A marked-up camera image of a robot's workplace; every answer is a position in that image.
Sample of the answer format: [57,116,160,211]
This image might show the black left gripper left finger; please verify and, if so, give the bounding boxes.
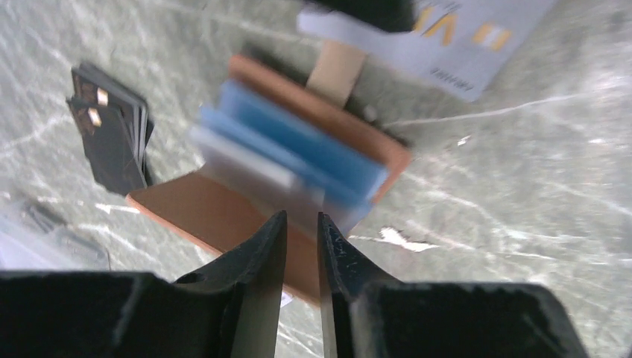
[1,211,288,357]

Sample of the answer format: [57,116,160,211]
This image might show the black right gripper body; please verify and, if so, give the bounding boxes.
[306,0,418,33]

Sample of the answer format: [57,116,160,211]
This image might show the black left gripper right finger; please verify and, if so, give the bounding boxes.
[317,213,587,357]

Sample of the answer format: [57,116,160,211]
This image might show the white credit card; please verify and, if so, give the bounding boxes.
[297,1,556,102]

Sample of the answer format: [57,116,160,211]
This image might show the brown leather card holder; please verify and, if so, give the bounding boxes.
[127,49,411,305]

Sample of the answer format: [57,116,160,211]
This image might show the white silver card stack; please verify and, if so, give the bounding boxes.
[1,198,110,271]

